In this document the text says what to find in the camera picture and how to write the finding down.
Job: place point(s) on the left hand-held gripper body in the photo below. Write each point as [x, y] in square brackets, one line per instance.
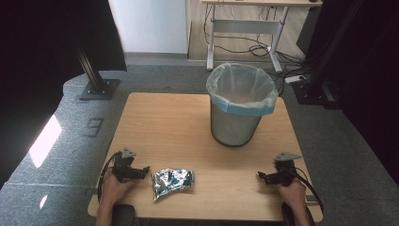
[123, 164]

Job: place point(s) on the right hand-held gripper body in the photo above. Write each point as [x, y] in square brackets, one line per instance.
[284, 171]

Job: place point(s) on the person's right hand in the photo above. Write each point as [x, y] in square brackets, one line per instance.
[293, 194]

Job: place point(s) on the person's left hand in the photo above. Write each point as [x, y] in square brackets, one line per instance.
[114, 188]

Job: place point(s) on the silver blue snack packet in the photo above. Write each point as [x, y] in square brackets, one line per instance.
[172, 183]

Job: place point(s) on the metal mesh waste bin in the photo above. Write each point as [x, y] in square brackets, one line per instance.
[233, 128]

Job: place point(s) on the black metal stand with base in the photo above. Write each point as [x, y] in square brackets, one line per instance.
[95, 80]
[313, 84]

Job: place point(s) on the translucent blue bin liner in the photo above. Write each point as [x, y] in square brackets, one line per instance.
[241, 86]

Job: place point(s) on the white power strip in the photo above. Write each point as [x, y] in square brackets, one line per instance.
[295, 78]

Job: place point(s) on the black curtain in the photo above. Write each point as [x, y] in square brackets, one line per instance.
[40, 62]
[370, 78]

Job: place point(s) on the white wall panel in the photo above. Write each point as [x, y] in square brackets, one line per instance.
[149, 25]

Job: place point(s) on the white metal desk frame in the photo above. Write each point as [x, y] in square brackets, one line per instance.
[247, 26]

